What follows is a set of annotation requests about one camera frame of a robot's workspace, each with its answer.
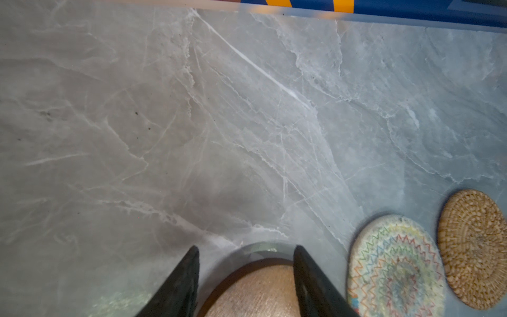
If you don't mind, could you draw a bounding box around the white embroidered round coaster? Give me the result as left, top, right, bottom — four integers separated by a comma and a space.
347, 215, 446, 316

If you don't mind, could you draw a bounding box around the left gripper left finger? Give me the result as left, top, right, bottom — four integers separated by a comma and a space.
136, 246, 200, 317

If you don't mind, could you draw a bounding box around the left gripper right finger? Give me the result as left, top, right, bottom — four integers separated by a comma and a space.
293, 245, 358, 317

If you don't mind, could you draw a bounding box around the plain brown round coaster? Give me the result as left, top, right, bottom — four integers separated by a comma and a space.
197, 258, 301, 316

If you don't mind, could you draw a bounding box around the woven rattan round coaster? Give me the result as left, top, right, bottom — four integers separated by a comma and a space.
437, 189, 506, 310

